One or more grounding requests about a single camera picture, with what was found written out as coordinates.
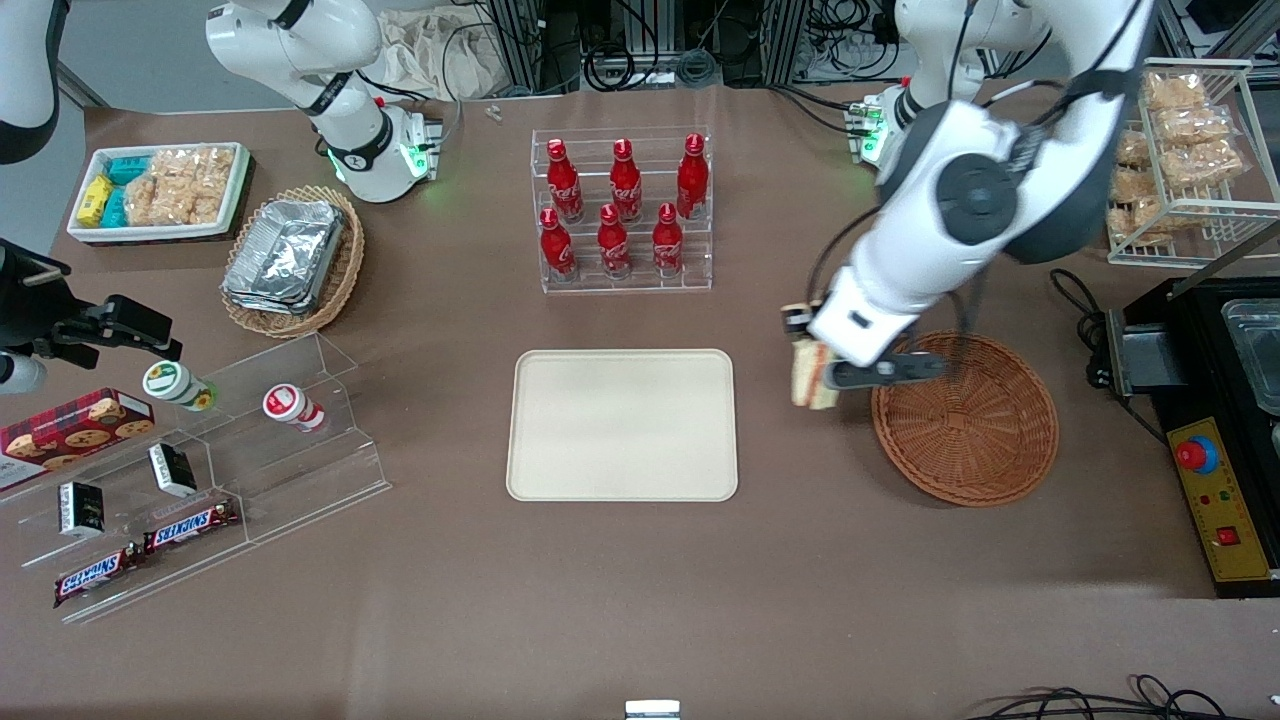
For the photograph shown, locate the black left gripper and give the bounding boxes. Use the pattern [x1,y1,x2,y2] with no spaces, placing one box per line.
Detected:
[781,303,949,393]

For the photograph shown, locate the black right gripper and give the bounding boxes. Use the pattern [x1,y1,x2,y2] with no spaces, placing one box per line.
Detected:
[0,238,184,366]

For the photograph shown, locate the triangle sandwich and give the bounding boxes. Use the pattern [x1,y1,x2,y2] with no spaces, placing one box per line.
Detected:
[790,338,841,411]

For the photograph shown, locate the brown round wicker basket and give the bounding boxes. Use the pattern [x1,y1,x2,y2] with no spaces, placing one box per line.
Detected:
[872,332,1059,507]

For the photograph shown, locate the beige rectangular serving tray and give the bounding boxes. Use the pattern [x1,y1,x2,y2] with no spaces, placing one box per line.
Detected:
[506,349,739,503]

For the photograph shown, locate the light wicker basket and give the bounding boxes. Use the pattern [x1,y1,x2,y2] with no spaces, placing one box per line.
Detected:
[220,185,366,339]

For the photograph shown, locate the green lid sunflower cup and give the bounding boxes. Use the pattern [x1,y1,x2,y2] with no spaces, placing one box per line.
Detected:
[142,360,219,413]

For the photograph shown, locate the red tartan cookie box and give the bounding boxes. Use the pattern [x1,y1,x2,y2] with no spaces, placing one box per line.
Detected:
[0,388,156,491]

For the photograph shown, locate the white rectangular snack bin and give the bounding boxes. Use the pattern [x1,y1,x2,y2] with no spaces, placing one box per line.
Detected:
[66,142,251,244]

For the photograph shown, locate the yellow snack box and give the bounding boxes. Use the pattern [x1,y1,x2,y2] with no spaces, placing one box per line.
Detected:
[78,175,114,227]

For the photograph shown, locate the clear bag of rice crackers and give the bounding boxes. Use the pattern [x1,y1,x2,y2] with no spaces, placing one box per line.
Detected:
[155,147,237,224]
[125,170,193,227]

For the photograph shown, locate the clear acrylic bottle rack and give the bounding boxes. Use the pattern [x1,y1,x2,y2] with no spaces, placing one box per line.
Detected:
[530,128,713,295]

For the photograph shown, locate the small black white box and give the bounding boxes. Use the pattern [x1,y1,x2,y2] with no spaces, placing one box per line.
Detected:
[57,481,106,539]
[148,443,198,498]

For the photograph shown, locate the red cola bottle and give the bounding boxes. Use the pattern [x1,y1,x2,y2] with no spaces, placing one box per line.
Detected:
[652,202,685,277]
[548,138,583,223]
[597,203,631,279]
[610,138,643,223]
[540,207,576,281]
[677,133,709,221]

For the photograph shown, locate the silver foil container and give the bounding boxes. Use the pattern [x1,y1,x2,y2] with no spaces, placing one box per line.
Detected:
[222,200,346,316]

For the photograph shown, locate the red lid white cup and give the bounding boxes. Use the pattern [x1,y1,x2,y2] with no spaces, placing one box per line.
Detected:
[262,384,329,433]

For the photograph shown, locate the Snickers chocolate bar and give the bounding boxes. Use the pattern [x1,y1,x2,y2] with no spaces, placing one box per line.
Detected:
[53,545,144,609]
[143,497,241,554]

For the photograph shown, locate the clear acrylic stepped shelf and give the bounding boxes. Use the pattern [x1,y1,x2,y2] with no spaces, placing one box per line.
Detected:
[0,332,393,626]

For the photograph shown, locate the black countertop appliance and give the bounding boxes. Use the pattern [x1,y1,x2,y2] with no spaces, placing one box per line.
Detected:
[1105,275,1280,599]

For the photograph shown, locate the red emergency stop button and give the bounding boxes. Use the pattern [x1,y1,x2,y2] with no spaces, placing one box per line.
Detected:
[1175,435,1222,477]

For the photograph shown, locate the crumpled beige cloth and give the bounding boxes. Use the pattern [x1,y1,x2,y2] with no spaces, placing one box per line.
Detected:
[375,8,523,101]

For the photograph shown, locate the yellow control panel box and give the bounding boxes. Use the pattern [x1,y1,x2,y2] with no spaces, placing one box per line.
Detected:
[1167,417,1277,584]

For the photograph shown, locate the clear glass dish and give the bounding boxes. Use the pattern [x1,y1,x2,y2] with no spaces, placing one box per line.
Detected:
[1221,298,1280,417]

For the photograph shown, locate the black appliance power cable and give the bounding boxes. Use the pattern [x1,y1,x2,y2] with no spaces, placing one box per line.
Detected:
[1048,268,1114,393]

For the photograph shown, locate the white wire rack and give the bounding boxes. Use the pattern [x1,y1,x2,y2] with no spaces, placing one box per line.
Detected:
[1106,58,1280,269]

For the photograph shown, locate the black loose cable bundle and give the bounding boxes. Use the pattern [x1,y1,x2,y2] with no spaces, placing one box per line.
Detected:
[963,674,1258,720]

